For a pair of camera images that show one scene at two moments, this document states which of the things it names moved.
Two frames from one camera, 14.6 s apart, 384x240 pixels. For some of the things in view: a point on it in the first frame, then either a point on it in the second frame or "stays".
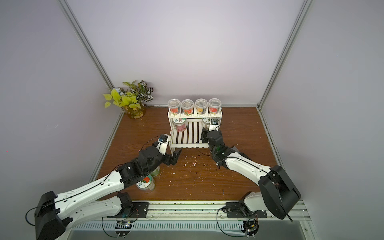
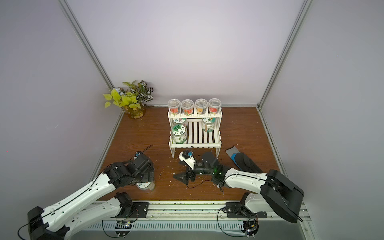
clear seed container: x=187 y=105 stays
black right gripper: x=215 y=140 -> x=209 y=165
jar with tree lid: x=156 y=172 -> x=179 y=133
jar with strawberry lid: x=147 y=185 stays
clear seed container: x=214 y=105 stays
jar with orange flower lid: x=206 y=122 stays
